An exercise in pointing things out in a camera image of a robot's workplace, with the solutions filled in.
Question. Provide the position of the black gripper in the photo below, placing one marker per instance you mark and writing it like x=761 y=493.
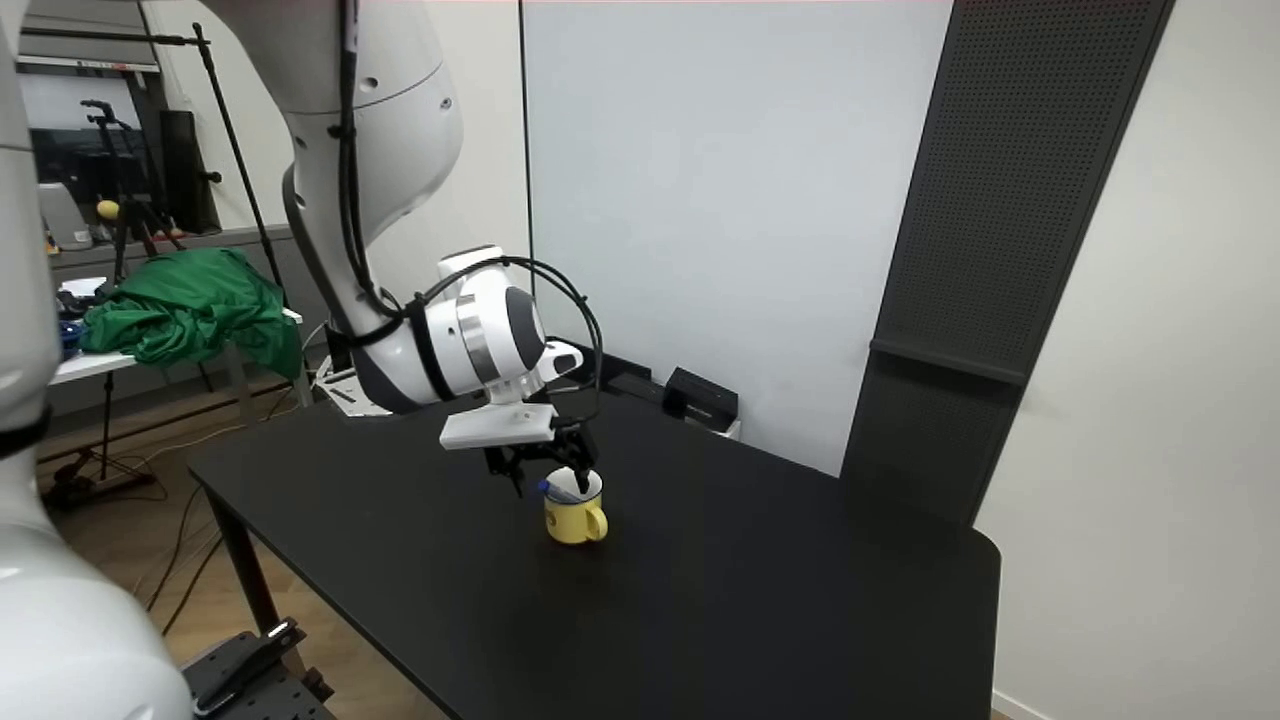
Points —
x=569 y=445

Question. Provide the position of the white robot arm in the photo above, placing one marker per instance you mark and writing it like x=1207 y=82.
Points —
x=375 y=127

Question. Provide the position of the yellow mug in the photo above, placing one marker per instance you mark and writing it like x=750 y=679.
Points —
x=574 y=507

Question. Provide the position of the black box on table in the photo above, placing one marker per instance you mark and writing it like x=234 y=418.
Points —
x=702 y=401

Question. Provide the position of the white papers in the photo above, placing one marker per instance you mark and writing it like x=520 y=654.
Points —
x=342 y=385

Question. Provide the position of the white whiteboard panel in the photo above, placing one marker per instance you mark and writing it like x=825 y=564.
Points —
x=725 y=181

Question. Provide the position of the black clamp on breadboard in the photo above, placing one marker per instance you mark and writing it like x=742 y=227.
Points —
x=244 y=683

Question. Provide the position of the green cloth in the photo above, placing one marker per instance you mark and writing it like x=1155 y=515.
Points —
x=191 y=305

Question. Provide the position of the black tripod stand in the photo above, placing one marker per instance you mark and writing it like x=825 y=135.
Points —
x=131 y=195

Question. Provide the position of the dark grey wall panel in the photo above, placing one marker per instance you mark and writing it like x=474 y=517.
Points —
x=1021 y=129

